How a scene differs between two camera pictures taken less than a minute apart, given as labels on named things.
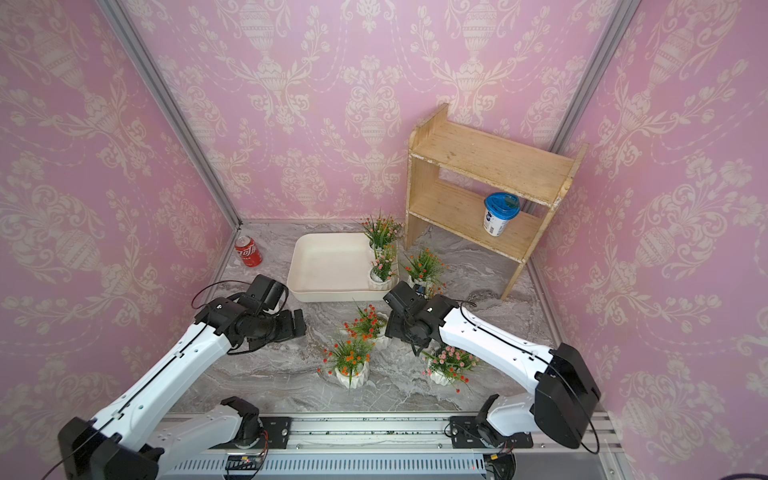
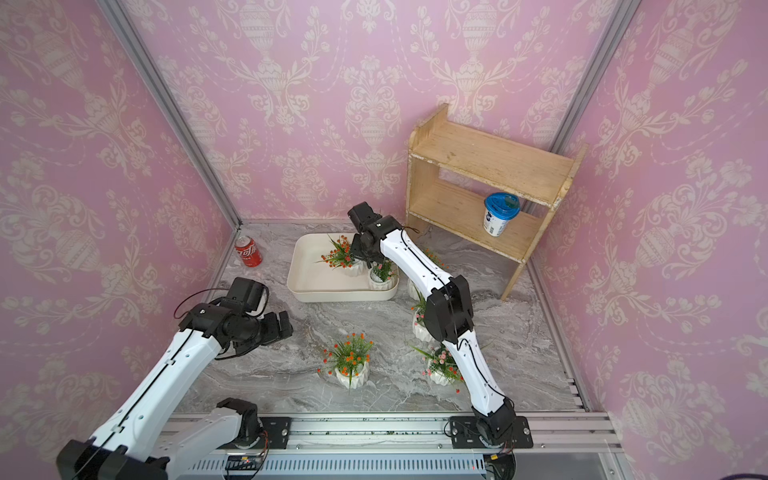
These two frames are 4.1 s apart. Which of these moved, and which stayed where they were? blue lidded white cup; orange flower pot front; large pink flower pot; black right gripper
Moved: black right gripper
Stayed: orange flower pot front; blue lidded white cup; large pink flower pot
